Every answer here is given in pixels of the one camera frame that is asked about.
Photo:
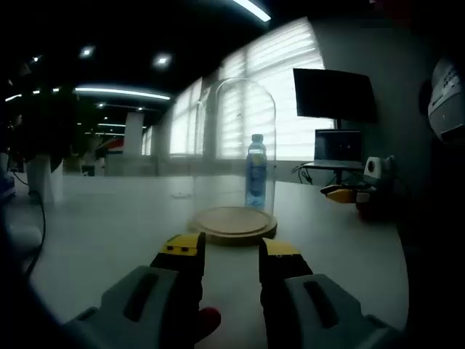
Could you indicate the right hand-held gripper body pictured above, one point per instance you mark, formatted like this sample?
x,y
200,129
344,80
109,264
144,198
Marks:
x,y
376,168

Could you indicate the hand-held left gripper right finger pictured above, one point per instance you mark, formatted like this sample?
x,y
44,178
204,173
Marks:
x,y
290,312

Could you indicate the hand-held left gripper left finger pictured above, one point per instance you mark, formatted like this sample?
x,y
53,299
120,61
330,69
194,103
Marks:
x,y
145,301

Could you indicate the blue drink bottle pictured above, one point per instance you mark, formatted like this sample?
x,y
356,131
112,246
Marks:
x,y
256,171

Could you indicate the round wooden base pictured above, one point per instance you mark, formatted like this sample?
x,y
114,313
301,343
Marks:
x,y
232,225

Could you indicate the clear glass dome cover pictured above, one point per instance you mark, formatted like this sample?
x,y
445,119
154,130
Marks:
x,y
232,145

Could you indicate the open laptop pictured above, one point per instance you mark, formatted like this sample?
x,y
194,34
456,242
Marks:
x,y
338,147

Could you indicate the person's left hand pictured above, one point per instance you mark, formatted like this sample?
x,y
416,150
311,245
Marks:
x,y
210,321

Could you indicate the monitor stand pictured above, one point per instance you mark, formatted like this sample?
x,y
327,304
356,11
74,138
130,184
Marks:
x,y
339,152

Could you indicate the black monitor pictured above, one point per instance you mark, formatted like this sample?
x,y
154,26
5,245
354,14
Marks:
x,y
334,94

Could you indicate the white chest-worn device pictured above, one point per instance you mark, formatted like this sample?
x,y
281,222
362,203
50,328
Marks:
x,y
448,105

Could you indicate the window with white blinds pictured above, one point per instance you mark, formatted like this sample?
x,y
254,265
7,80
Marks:
x,y
276,72

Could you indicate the white pillar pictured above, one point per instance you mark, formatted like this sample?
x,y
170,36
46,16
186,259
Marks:
x,y
132,132

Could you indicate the long ceiling light strip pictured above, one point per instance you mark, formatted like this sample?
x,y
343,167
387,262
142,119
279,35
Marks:
x,y
123,92

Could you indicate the square ceiling light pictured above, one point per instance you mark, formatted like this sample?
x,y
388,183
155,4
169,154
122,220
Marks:
x,y
87,51
162,60

